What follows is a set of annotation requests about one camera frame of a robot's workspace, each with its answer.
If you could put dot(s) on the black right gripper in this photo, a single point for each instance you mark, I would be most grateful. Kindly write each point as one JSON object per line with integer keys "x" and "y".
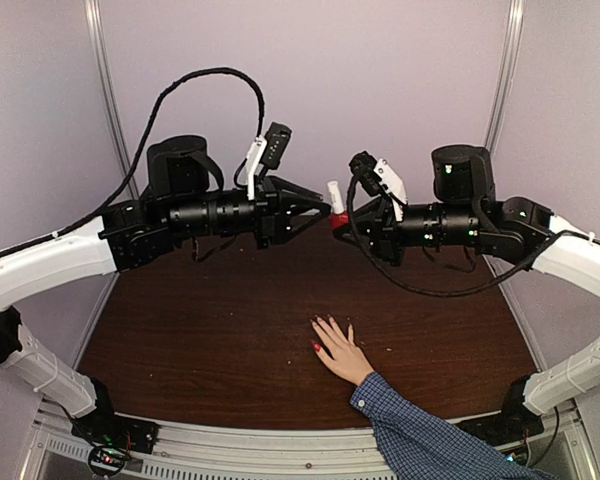
{"x": 382, "y": 228}

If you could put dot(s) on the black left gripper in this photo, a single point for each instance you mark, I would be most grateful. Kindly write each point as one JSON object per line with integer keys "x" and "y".
{"x": 273, "y": 208}

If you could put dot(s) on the white nail polish cap brush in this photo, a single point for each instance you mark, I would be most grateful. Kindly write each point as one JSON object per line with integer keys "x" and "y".
{"x": 336, "y": 199}

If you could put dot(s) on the red nail polish bottle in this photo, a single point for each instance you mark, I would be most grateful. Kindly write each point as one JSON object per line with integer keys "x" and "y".
{"x": 338, "y": 220}

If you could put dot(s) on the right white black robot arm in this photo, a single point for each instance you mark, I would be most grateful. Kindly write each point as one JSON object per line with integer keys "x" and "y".
{"x": 519, "y": 231}

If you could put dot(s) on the blue checked shirt forearm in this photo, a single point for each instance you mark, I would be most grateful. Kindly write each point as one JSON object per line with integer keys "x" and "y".
{"x": 418, "y": 445}

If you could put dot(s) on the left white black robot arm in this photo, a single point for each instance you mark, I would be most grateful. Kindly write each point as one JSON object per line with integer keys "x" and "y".
{"x": 185, "y": 200}

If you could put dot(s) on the pale hand with long nails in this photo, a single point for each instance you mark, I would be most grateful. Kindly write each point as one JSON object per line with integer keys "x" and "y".
{"x": 338, "y": 351}

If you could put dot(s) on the round green circuit board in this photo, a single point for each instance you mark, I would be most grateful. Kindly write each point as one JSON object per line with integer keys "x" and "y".
{"x": 106, "y": 461}

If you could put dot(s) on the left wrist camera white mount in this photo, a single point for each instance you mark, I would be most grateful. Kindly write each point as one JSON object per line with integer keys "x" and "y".
{"x": 266, "y": 151}

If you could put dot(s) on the right aluminium corner post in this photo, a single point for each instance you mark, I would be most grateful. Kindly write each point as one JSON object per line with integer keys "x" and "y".
{"x": 509, "y": 59}

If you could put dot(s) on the aluminium corner post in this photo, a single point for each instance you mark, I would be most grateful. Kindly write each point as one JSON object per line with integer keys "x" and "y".
{"x": 509, "y": 59}
{"x": 99, "y": 48}

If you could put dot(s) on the left aluminium corner post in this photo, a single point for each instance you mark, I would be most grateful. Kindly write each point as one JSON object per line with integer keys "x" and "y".
{"x": 99, "y": 48}

